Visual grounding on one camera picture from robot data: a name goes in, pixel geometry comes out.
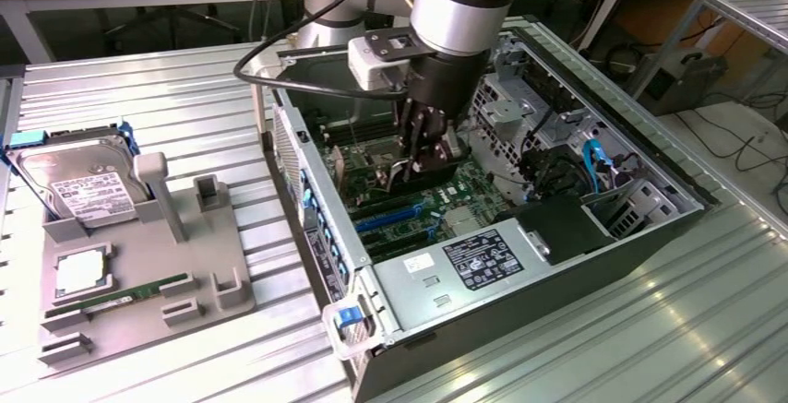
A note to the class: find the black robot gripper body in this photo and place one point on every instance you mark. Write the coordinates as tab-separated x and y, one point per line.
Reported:
446	80

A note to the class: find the graphics card with metal bracket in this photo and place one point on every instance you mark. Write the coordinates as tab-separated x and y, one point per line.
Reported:
425	181

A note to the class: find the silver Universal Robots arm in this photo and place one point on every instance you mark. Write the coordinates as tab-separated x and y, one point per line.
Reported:
461	6

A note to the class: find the green motherboard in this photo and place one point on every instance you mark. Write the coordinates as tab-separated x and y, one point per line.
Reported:
470	186

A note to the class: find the silver drive cage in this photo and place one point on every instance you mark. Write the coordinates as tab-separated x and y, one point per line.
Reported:
505	112

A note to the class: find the silver chipset heatsink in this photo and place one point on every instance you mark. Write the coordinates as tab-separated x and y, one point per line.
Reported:
462	221

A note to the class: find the blue expansion slot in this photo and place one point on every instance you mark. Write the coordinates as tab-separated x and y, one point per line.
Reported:
387	218

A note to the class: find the black expansion slot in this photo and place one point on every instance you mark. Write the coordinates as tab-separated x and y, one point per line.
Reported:
394	239

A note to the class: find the silver power supply unit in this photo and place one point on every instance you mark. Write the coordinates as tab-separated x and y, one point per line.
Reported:
430	297

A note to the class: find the silver disk bay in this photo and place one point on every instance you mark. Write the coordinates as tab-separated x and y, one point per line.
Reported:
640	205

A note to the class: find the open black PC case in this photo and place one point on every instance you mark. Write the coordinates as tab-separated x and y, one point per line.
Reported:
524	311

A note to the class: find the black box device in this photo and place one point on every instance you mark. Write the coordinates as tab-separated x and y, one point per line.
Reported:
683	82

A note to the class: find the blue case latch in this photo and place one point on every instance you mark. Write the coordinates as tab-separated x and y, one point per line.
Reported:
347	317

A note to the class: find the black tripod legs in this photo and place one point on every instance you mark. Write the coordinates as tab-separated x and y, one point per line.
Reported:
178	18

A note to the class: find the grey plastic parts rack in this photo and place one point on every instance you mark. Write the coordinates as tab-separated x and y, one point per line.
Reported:
142	260

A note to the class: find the metal slat side table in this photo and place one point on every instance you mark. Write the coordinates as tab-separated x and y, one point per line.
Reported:
751	11

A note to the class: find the green RAM stick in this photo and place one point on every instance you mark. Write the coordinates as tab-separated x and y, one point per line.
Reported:
123	297

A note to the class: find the silver CPU chip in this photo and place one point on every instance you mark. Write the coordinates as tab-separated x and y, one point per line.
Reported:
80	274

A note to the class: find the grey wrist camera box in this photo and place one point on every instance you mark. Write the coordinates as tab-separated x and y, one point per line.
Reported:
369	71

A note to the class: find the hard disk with blue bracket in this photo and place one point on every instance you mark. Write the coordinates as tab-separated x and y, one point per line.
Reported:
80	177

